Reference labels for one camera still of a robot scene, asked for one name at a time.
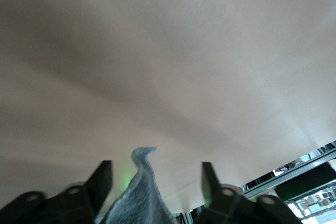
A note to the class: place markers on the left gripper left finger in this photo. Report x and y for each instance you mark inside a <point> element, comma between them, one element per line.
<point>65,205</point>

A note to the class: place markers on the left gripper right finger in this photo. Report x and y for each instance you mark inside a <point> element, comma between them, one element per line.
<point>236,208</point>

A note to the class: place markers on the purple and grey towel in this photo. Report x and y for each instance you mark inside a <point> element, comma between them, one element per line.
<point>141,195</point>

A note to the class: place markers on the black flat panel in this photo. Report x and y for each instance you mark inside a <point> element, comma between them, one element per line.
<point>307,184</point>

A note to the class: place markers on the aluminium table edge rail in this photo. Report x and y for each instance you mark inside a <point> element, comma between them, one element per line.
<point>262,182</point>

